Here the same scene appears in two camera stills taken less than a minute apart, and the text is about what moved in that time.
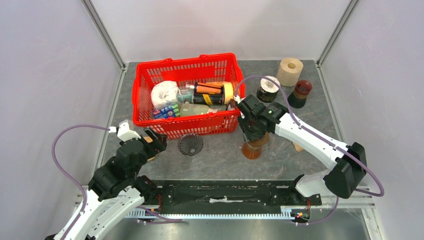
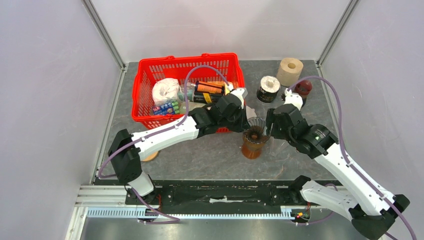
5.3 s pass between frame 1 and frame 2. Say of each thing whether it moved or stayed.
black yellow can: stayed
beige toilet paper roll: stayed
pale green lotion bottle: stayed
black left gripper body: moved
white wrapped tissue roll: stayed
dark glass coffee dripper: moved
